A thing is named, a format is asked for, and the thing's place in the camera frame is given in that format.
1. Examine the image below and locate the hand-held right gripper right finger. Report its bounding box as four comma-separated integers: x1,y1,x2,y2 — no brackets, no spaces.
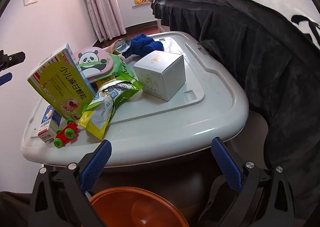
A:
197,137,295,227

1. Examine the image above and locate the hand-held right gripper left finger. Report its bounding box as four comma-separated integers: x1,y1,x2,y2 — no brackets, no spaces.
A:
29,140,112,227

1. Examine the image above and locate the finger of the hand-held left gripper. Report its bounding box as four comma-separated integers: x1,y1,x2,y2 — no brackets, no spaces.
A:
0,51,26,71
0,72,13,87

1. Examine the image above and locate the yellow-green foil wrapper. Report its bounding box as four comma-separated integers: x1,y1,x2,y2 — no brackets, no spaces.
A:
78,97,116,141

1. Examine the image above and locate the orange trash bin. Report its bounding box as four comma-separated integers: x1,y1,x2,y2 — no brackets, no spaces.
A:
89,186,190,227

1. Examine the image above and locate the red toy car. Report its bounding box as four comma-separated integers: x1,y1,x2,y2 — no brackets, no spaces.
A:
54,121,78,149

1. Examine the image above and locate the green medicine box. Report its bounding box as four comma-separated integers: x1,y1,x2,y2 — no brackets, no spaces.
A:
27,44,97,121

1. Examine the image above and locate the small blue white box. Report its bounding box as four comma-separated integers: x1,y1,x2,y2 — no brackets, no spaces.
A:
37,105,62,143

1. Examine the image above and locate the green snack wrapper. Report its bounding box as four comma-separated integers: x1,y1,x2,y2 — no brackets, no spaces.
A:
84,80,143,118

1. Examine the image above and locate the green wipes pack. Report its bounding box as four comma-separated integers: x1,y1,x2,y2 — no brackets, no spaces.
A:
96,54,137,86

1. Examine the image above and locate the white cube box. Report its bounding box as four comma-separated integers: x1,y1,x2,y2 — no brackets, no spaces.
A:
133,51,186,102

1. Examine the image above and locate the clear plastic wrapper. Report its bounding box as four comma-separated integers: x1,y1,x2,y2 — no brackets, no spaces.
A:
114,39,132,54

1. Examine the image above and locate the blue cloth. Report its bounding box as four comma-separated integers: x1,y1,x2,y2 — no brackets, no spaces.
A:
122,34,164,59

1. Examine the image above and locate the grey plastic storage box lid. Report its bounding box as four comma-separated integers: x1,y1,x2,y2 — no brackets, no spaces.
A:
20,31,249,175

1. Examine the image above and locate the person's left leg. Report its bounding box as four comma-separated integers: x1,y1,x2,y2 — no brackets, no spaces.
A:
0,191,32,227

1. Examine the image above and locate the pink patterned curtain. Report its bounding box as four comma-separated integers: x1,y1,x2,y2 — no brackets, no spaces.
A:
77,0,127,42

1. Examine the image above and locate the black white printed blanket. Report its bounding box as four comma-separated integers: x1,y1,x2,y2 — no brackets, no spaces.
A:
150,0,320,222

